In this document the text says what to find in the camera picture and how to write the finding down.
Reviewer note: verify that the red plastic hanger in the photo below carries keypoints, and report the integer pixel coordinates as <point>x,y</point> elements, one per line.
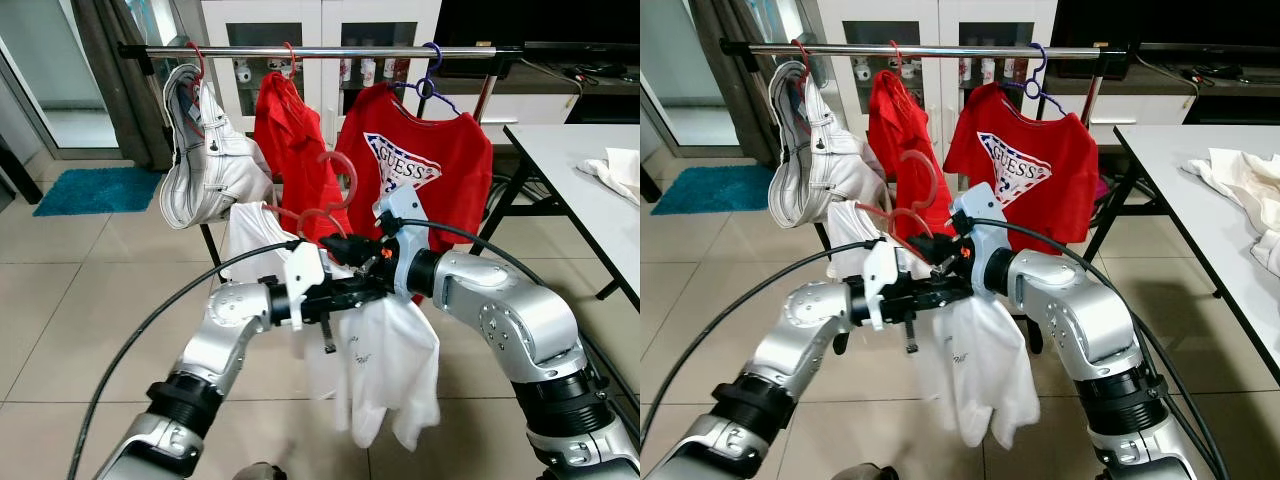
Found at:
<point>352,180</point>
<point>933,180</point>
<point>196,62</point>
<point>291,58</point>
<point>897,56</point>
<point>802,58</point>

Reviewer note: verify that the white t-shirt small print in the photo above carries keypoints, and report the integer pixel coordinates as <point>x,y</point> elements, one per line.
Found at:
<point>985,370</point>
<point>390,370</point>

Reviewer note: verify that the white denim jeans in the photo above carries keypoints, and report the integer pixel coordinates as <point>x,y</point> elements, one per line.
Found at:
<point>215,170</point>
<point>825,170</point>

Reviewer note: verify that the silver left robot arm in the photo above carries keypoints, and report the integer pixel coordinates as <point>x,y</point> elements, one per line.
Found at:
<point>225,330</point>
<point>800,345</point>

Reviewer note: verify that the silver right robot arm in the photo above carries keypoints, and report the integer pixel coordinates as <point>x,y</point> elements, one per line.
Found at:
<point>510,310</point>
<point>1085,310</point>

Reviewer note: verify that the purple plastic hanger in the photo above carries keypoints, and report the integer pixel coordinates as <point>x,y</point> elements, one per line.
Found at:
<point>428,78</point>
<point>1035,78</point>

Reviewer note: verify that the red polo shirt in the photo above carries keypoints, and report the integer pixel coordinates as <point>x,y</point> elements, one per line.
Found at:
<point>895,130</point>
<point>290,140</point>

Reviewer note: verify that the red Guess t-shirt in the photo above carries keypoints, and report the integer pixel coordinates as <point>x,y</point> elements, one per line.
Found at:
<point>1060,170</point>
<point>460,170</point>

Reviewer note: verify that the chrome clothes rack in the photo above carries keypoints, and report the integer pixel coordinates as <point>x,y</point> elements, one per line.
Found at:
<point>240,51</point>
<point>850,50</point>

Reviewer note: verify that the grey table black legs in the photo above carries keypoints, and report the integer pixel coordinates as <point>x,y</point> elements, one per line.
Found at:
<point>1180,230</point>
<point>560,160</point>

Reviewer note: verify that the blue floor mat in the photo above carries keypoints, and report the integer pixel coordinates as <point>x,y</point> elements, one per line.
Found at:
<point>715,190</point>
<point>95,190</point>

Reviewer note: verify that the white glass door cabinet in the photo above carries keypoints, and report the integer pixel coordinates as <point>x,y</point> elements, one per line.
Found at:
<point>320,25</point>
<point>940,25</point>

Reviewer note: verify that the dark grey curtain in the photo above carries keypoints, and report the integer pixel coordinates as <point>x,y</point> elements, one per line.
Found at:
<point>120,100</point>
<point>735,100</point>

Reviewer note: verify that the cream white garment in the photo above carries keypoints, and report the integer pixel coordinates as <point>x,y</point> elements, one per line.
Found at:
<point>1240,180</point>
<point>620,175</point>

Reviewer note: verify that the dark television stand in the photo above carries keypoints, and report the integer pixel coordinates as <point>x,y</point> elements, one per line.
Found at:
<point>610,110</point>
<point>1230,108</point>

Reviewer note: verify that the black television screen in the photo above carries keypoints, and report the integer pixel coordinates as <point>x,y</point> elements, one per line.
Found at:
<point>540,20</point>
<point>1160,20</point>

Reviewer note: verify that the glass sliding door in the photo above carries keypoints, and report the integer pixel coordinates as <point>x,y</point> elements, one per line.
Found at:
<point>675,80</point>
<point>50,70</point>

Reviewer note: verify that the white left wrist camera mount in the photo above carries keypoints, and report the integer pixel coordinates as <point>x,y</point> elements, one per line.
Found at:
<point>303,275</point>
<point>880,275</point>

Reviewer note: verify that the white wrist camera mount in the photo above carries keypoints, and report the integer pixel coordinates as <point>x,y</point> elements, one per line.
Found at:
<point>880,275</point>
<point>303,275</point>
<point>403,215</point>
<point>978,212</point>

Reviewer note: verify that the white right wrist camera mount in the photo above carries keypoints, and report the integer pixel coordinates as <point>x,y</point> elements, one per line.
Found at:
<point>978,212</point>
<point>403,215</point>

